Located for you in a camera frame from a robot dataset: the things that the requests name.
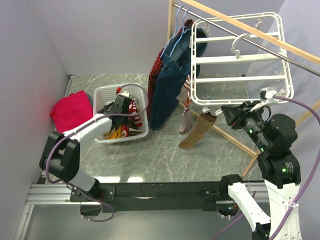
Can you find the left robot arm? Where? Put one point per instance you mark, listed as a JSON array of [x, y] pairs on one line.
[[61, 155]]

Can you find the blue wire hanger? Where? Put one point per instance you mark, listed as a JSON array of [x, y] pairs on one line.
[[182, 30]]

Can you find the aluminium rail frame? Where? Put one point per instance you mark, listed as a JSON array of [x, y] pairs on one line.
[[41, 194]]

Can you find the white laundry basket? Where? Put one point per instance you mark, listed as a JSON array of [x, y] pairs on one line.
[[105, 102]]

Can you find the red polka dot garment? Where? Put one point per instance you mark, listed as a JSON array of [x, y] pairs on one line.
[[153, 70]]

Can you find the black base beam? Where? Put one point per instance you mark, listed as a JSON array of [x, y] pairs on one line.
[[161, 196]]

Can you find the tan stocking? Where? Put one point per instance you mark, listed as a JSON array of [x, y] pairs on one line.
[[204, 122]]

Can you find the mustard yellow sock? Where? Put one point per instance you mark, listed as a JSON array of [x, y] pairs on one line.
[[115, 133]]

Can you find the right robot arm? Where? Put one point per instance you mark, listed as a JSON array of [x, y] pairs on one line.
[[279, 167]]

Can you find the pink folded cloth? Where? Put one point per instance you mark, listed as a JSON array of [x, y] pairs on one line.
[[71, 111]]

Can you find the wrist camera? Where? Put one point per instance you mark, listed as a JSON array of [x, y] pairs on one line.
[[266, 97], [122, 93]]

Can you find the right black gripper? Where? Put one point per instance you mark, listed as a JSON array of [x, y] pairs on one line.
[[232, 113]]

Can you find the beige striped-cuff sock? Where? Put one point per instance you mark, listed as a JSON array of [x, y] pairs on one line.
[[185, 90], [187, 122]]

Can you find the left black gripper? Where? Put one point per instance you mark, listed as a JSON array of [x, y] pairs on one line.
[[126, 121]]

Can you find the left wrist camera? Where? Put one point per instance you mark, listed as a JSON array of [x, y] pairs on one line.
[[122, 93]]

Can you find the wooden clothes rack frame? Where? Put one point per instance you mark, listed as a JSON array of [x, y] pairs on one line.
[[280, 43]]

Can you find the red white striped sock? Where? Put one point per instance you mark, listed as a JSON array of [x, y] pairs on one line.
[[133, 110]]

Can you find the dark blue denim garment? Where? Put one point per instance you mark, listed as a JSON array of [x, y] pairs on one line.
[[172, 75]]

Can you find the white plastic clip hanger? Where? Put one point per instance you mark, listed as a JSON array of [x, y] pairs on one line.
[[201, 34]]

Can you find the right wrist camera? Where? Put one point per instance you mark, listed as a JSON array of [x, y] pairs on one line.
[[266, 97]]

